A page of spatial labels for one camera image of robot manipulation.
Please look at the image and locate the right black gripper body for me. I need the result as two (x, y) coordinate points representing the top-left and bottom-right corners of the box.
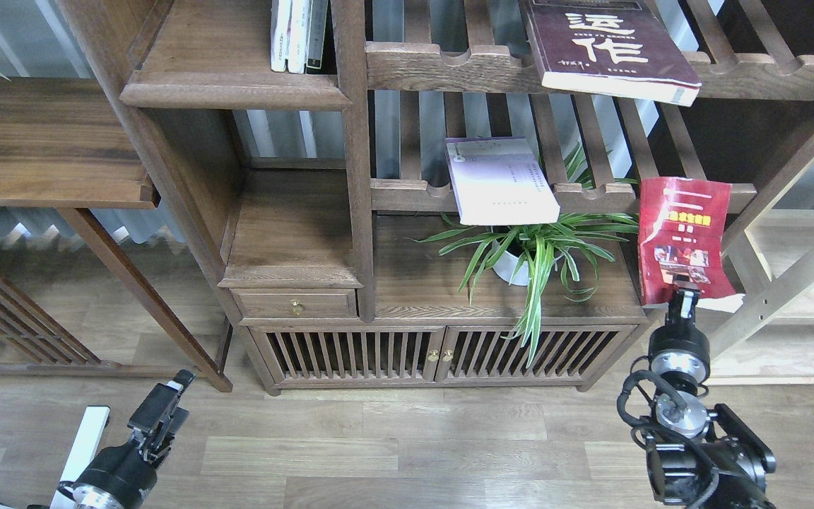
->
(647, 317), (710, 385)

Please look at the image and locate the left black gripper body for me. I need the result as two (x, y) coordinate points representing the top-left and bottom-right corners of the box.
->
(71, 431), (166, 508)

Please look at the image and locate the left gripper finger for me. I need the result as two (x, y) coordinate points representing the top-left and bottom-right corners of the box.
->
(156, 408), (189, 460)
(127, 370), (195, 440)

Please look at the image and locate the red paperback book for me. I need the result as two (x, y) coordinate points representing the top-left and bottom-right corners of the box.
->
(637, 177), (743, 312)

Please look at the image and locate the dark maroon book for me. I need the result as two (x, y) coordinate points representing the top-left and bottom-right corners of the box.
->
(519, 1), (702, 107)

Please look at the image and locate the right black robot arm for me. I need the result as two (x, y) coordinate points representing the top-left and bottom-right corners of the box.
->
(617, 281), (777, 508)

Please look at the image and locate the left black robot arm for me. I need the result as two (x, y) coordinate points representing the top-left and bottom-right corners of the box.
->
(56, 370), (195, 508)

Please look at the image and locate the white base bar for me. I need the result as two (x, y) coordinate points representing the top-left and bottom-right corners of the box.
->
(49, 405), (115, 508)

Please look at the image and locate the green spider plant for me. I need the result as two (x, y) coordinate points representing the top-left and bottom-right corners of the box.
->
(414, 141), (641, 366)

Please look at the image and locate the brass drawer knob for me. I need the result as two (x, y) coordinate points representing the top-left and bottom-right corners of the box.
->
(290, 299), (305, 316)

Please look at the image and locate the white plant pot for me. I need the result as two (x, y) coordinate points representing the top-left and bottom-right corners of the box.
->
(493, 245), (538, 286)

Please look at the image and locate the dark slatted wooden rack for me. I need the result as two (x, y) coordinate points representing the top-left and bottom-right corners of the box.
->
(0, 276), (131, 375)

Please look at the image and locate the pale lavender book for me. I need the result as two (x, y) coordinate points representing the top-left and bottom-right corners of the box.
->
(446, 136), (561, 226)

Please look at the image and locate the dark wooden bookshelf cabinet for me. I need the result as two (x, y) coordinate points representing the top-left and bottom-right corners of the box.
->
(58, 1), (814, 395)

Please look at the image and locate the grey dark upright book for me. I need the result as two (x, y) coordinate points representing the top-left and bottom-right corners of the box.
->
(305, 0), (330, 74)

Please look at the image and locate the white striped upright book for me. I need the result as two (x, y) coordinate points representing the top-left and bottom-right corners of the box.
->
(287, 0), (312, 74)

